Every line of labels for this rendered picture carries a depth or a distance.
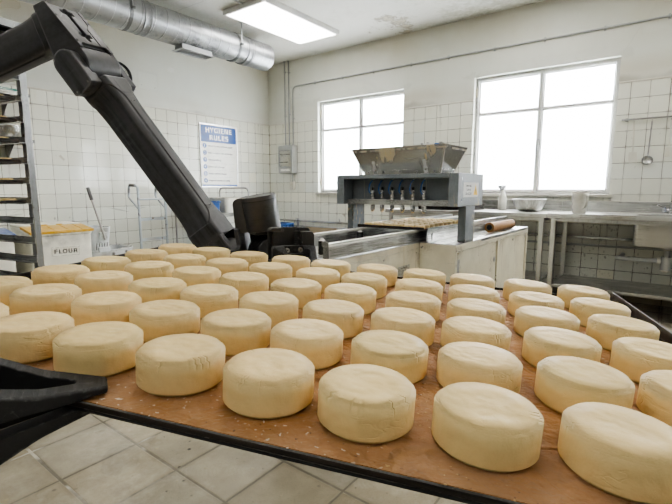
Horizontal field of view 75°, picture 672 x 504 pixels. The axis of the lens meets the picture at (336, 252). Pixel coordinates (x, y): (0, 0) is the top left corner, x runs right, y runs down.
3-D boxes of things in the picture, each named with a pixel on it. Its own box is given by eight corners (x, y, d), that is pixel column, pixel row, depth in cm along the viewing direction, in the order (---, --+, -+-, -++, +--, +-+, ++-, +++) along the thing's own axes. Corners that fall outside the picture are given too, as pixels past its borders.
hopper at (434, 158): (378, 176, 267) (378, 153, 265) (467, 174, 233) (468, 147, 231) (350, 175, 244) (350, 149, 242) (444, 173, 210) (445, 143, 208)
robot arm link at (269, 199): (233, 258, 82) (210, 273, 73) (220, 197, 79) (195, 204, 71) (294, 253, 79) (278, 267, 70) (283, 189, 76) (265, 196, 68)
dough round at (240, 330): (265, 359, 30) (266, 330, 29) (191, 355, 29) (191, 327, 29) (274, 333, 35) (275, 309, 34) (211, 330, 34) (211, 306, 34)
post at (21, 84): (56, 391, 215) (21, 23, 191) (50, 393, 213) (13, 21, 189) (53, 390, 217) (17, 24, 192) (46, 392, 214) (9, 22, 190)
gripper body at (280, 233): (310, 292, 68) (291, 283, 75) (311, 227, 67) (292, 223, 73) (270, 296, 65) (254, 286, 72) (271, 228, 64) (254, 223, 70)
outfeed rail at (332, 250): (495, 225, 323) (496, 215, 322) (499, 225, 321) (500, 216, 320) (321, 259, 166) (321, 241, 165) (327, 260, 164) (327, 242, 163)
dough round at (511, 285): (549, 309, 46) (551, 291, 46) (499, 301, 48) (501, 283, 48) (551, 299, 50) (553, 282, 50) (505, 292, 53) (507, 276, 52)
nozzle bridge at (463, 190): (368, 230, 278) (368, 176, 274) (481, 238, 235) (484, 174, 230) (336, 235, 253) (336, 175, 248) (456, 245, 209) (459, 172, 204)
